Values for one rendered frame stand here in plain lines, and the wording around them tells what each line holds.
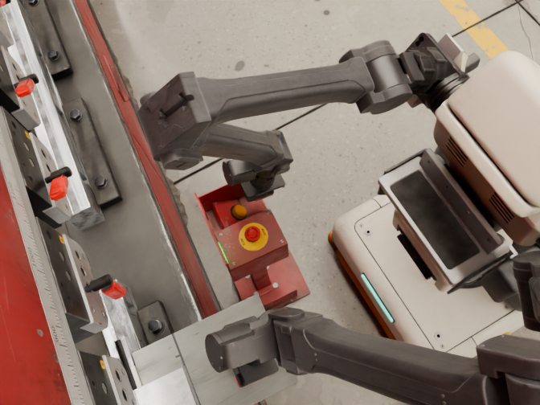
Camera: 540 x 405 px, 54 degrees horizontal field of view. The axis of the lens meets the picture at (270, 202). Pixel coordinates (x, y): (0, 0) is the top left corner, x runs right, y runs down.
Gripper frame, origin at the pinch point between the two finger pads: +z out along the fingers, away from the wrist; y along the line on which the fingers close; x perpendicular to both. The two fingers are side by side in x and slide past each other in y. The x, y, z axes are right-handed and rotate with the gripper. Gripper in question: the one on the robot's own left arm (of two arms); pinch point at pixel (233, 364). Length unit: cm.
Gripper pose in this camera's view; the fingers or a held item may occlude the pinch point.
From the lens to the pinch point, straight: 99.0
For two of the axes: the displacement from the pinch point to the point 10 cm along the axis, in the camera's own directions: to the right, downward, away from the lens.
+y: 4.1, 8.4, -3.6
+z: -3.8, 5.2, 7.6
